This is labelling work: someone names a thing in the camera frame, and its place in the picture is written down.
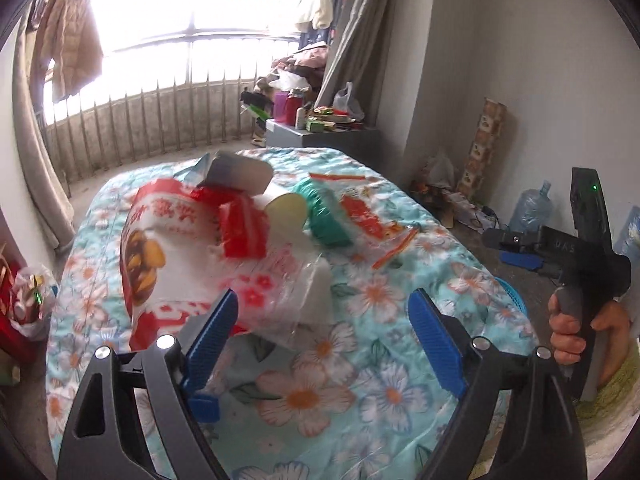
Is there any clear water jug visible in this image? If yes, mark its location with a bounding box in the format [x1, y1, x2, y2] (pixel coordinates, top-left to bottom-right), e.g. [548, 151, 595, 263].
[509, 180, 553, 235]

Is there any beige padded jacket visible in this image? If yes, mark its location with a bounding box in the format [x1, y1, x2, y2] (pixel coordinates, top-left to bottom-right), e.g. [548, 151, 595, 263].
[37, 0, 104, 103]

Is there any floral turquoise blanket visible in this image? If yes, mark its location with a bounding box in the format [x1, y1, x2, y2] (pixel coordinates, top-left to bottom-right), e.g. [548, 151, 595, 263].
[45, 146, 541, 480]

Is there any black green object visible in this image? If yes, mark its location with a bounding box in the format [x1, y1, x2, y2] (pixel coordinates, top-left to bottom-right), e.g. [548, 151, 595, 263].
[240, 87, 273, 121]

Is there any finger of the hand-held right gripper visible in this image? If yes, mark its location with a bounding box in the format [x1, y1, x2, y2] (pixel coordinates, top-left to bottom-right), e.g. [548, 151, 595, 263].
[499, 249, 542, 271]
[482, 227, 542, 252]

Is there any beige curtain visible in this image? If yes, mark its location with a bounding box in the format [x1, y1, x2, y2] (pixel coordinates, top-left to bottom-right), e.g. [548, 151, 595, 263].
[11, 10, 76, 253]

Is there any large red white snack bag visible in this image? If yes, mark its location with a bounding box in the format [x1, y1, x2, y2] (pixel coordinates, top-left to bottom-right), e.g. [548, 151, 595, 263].
[120, 177, 281, 353]

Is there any green packet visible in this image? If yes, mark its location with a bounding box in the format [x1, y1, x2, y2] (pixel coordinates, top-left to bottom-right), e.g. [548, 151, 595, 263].
[292, 177, 356, 250]

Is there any tall printed box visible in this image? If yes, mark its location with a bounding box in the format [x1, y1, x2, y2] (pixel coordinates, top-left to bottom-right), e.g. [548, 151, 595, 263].
[456, 97, 508, 198]

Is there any pile of small packets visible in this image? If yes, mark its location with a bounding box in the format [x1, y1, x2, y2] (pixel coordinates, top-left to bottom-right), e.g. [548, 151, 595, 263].
[306, 105, 366, 133]

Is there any white printed wrapper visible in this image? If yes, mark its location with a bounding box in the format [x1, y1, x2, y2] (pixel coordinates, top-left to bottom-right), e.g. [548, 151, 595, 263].
[450, 190, 496, 228]

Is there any white carton box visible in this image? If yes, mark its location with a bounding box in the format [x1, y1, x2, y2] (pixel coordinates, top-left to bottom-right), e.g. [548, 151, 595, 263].
[200, 151, 275, 196]

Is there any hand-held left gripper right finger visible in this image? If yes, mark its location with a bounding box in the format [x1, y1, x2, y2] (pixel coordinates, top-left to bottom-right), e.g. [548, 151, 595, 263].
[407, 287, 588, 480]

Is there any blue plastic basket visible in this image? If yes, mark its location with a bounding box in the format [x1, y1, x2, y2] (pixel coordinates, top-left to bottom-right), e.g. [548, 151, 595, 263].
[495, 276, 532, 318]

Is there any clear plastic bag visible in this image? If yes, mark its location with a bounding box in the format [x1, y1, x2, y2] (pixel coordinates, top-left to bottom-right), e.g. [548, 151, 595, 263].
[215, 240, 341, 348]

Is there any white plastic bag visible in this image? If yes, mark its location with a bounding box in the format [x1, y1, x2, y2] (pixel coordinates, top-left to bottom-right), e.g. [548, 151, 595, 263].
[332, 81, 366, 122]

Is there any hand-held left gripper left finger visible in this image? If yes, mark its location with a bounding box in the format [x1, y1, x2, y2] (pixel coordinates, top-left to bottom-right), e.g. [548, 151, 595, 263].
[57, 289, 240, 480]

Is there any translucent plastic bag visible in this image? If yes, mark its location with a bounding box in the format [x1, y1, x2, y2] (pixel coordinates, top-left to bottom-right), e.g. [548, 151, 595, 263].
[425, 149, 457, 188]

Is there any green white fluffy rug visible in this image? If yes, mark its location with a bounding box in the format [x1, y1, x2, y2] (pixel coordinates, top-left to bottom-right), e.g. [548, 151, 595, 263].
[575, 370, 640, 461]

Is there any pile of clothes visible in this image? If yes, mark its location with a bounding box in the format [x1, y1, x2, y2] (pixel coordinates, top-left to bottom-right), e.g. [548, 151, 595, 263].
[252, 42, 331, 106]

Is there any red snack packet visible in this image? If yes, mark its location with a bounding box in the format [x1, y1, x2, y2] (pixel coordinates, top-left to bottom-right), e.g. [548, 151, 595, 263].
[217, 195, 271, 261]

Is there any blue water jug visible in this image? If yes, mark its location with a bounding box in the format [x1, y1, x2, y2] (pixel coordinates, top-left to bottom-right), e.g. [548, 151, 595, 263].
[614, 207, 640, 258]

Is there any white paper cup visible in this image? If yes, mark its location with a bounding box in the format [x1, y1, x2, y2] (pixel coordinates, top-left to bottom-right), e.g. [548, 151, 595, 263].
[250, 182, 308, 236]

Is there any metal balcony railing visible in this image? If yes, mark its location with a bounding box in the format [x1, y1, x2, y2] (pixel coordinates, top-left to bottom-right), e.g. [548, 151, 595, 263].
[37, 25, 306, 186]

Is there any grey curtain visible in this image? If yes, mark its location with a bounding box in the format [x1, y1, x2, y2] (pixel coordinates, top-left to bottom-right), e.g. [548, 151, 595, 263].
[312, 0, 401, 111]

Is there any person's right hand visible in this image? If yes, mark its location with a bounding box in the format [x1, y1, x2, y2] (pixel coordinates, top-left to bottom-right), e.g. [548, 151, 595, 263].
[548, 290, 632, 386]

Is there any plastic bag of scraps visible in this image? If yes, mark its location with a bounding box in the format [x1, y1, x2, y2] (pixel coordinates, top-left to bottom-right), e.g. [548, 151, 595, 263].
[10, 265, 58, 341]

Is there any clear red printed zip bag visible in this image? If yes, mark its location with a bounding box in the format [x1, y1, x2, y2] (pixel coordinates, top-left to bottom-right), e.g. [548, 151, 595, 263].
[310, 172, 421, 271]

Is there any pink bottle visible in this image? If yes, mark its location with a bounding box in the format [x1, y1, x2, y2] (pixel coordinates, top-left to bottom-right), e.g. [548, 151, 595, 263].
[272, 90, 303, 126]

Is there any white hanging garment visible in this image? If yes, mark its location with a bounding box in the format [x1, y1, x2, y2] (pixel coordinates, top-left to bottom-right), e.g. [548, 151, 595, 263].
[294, 0, 337, 33]

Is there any dark box of scraps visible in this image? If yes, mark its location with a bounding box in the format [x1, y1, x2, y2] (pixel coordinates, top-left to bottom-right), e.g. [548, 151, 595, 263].
[410, 180, 451, 206]

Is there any grey cabinet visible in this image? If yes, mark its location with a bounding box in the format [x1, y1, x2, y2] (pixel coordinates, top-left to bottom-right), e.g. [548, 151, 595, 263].
[265, 119, 382, 161]

